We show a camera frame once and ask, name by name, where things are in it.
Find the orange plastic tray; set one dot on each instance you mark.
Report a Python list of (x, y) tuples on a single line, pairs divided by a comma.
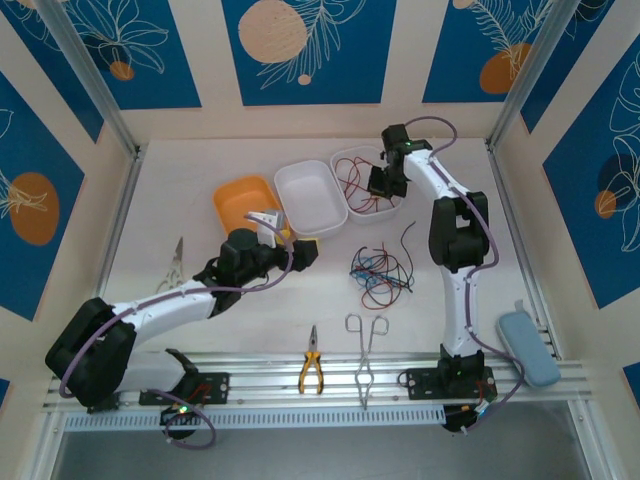
[(240, 200)]

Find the right arm base electronics box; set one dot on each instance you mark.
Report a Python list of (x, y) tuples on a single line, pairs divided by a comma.
[(457, 422)]

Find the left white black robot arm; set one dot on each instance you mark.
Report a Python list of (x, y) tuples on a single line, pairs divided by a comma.
[(165, 305)]

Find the left arm base electronics box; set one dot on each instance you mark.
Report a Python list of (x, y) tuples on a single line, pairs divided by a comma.
[(172, 415)]

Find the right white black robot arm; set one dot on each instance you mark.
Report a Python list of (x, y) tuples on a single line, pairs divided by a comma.
[(460, 310)]

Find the white plastic tray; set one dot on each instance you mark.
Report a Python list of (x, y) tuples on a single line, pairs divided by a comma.
[(362, 216), (310, 200)]

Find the silver scissors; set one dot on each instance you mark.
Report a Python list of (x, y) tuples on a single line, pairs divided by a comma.
[(176, 260)]

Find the metal tongs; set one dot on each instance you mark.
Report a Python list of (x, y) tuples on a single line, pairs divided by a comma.
[(365, 370)]

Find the light blue zip case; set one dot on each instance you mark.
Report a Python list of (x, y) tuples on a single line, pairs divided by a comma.
[(527, 350)]

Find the black ribbed block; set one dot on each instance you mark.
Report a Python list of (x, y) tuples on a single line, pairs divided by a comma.
[(102, 410)]

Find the blue floral wall panel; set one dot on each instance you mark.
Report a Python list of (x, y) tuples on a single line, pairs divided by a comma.
[(30, 150), (460, 50), (165, 75), (50, 70), (600, 240), (575, 50), (350, 60)]

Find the aluminium rail frame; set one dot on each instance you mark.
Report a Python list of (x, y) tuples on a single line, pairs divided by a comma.
[(270, 380)]

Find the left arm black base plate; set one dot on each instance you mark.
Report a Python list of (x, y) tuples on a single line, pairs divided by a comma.
[(220, 387)]

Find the aluminium corner post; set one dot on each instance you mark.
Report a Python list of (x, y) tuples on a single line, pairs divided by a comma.
[(529, 75), (92, 75)]

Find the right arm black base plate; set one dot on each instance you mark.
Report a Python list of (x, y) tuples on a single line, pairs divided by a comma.
[(417, 382)]

